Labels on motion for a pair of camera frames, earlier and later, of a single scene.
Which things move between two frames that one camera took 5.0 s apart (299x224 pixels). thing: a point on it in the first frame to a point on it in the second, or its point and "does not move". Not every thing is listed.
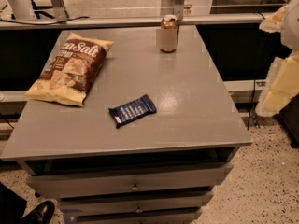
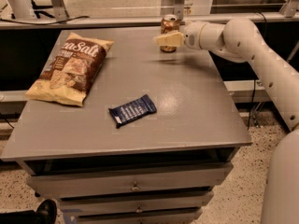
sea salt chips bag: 68,77 does not move
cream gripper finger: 281,86 to 192,36
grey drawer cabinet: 160,168 does not move
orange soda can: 170,24 does not move
